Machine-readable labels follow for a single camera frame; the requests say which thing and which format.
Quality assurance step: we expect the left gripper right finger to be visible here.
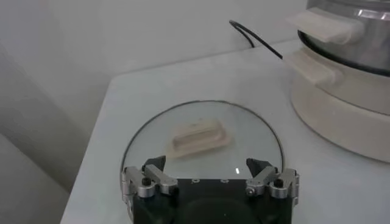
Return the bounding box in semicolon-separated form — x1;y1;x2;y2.
244;157;300;207

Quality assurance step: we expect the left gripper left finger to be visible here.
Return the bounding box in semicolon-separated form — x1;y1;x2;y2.
121;155;180;204

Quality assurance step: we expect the glass lid with cream handle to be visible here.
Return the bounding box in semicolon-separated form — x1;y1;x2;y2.
120;99;286;183

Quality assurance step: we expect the cream electric cooker base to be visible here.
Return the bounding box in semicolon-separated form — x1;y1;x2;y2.
283;30;390;164

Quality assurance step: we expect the black cooker power cord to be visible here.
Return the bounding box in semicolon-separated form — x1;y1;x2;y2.
229;19;284;60

